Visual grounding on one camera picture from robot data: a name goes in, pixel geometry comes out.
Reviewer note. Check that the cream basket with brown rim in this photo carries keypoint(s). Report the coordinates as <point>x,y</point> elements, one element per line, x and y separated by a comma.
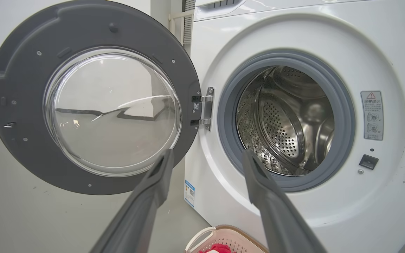
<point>237,237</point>

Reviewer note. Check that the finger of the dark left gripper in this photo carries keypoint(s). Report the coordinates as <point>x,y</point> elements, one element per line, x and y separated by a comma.
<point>135,218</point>

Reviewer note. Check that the grey louvred vent panel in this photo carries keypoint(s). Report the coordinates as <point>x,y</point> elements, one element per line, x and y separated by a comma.
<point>188,24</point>

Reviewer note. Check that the round grey glass washer door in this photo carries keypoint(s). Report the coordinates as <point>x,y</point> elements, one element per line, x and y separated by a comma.
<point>23,88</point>

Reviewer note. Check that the grey warning sticker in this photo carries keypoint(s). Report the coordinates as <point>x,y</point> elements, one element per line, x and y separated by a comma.
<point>372,116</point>

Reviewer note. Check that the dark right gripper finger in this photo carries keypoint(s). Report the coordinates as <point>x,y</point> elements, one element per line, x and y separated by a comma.
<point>276,218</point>

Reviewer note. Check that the grey rubber door seal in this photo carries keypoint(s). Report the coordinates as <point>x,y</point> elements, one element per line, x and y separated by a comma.
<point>345,116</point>

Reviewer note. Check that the metal door hinge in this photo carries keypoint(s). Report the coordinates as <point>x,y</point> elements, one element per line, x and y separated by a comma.
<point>207,109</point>

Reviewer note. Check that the red garment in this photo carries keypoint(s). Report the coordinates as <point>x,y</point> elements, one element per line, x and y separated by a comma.
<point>218,248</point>

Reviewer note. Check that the white front-load washing machine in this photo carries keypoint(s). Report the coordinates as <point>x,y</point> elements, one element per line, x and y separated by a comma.
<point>381,42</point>

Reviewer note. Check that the perforated steel drum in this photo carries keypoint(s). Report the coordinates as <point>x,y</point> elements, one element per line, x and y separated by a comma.
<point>287,119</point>

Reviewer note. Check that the blue energy label sticker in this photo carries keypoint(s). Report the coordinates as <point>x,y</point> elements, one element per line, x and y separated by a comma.
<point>189,193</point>

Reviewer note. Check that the black door latch socket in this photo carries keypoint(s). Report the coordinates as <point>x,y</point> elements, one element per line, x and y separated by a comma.
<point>368,161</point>

